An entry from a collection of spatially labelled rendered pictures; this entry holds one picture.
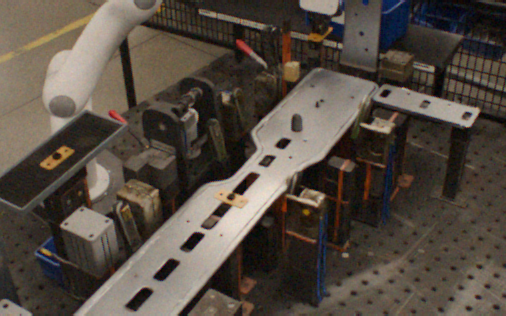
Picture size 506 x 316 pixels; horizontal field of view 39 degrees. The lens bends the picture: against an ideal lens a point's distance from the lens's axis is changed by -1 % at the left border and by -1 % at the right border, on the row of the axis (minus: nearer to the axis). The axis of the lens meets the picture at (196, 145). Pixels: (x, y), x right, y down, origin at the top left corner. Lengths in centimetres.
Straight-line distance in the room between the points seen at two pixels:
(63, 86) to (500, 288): 127
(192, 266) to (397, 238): 73
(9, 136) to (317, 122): 224
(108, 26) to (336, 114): 69
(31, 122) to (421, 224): 241
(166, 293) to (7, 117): 264
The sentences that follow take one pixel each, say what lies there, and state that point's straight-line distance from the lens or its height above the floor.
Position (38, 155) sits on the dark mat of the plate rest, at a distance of 177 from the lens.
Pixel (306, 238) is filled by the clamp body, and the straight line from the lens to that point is 180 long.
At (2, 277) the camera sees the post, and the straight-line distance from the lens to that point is 172.
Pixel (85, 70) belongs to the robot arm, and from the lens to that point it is 194.
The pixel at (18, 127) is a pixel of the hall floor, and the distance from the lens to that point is 401.
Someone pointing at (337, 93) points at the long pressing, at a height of 100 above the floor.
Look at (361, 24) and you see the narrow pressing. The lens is 226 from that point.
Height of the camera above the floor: 219
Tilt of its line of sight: 37 degrees down
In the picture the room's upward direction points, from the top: 5 degrees counter-clockwise
